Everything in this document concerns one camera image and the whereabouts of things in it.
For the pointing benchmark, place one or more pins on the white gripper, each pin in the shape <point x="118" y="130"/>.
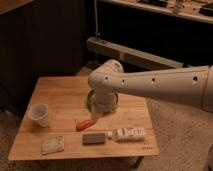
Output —
<point x="104" y="103"/>

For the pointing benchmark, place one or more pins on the clear plastic bottle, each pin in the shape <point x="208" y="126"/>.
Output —
<point x="127" y="134"/>

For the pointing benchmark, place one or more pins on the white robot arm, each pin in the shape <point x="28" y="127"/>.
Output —
<point x="191" y="86"/>

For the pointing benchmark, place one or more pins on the green ceramic bowl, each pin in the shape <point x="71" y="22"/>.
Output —
<point x="90" y="100"/>

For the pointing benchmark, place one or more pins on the orange carrot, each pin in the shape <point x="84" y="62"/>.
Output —
<point x="80" y="126"/>

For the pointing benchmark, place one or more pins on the grey sponge block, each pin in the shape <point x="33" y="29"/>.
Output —
<point x="98" y="138"/>

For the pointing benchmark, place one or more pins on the wooden table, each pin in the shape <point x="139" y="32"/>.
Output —
<point x="66" y="101"/>

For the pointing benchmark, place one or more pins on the beige scouring pad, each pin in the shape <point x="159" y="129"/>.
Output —
<point x="52" y="145"/>

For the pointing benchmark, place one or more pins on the clear plastic cup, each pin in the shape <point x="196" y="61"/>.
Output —
<point x="39" y="114"/>

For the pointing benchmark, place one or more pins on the vertical metal pole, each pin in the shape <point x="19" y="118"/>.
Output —
<point x="97" y="33"/>

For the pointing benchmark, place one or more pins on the background shelf counter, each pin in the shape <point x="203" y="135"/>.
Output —
<point x="186" y="9"/>

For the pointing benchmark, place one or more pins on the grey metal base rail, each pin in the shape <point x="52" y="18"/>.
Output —
<point x="130" y="55"/>

